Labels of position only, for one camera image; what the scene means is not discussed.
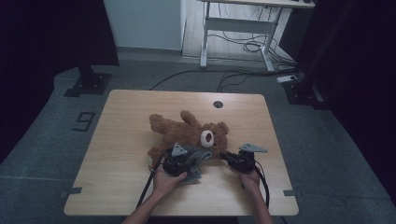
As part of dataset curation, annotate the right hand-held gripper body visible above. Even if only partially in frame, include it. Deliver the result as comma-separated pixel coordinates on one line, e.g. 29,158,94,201
232,142,269,175

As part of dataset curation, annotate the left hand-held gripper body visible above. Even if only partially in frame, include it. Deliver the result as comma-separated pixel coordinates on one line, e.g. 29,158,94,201
162,142,194,177

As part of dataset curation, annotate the grey fuzzy sock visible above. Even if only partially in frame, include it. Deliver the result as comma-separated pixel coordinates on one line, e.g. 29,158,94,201
180,164,203,187
178,145,214,164

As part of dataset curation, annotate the brown teddy bear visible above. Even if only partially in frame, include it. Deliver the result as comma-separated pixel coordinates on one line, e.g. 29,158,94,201
147,109,230,171

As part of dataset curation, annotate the person's right hand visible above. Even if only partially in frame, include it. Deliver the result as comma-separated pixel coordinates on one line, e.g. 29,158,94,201
229,165,263,193

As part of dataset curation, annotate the person's left hand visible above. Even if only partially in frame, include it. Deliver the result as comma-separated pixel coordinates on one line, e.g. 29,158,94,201
151,165,189,199

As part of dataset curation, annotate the grey tape strip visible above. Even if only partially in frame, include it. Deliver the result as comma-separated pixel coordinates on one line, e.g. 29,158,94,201
282,189,303,198
60,186,83,199

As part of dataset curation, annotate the white power strip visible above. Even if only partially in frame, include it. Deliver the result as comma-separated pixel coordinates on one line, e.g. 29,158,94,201
276,75,299,84

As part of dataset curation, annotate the black stand with slanted pole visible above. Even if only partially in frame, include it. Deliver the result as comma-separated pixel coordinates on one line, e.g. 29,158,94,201
282,0,358,110

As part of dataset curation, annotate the black tape floor mark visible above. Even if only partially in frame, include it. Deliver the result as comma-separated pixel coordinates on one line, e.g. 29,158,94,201
72,111,96,133

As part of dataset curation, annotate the dark curtain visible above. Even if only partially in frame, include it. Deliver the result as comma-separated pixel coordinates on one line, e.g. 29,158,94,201
295,0,396,202
0,0,120,164

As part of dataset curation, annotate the white panel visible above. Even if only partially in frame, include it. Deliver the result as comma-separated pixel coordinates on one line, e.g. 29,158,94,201
103,0,187,51

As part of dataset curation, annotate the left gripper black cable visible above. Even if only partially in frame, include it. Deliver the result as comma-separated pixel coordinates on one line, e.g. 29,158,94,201
135,148,173,209

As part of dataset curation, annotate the long black floor cable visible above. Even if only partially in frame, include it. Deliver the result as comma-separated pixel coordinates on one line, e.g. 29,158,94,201
148,68,297,91

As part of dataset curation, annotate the tangle of black cables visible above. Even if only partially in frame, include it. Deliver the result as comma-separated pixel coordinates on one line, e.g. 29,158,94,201
207,4,297,69

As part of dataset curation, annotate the black stand with base plate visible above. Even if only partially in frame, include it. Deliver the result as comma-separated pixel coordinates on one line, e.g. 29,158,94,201
63,63,113,98

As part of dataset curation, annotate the white metal-frame desk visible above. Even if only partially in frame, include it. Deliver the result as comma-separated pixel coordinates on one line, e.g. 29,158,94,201
199,0,316,73

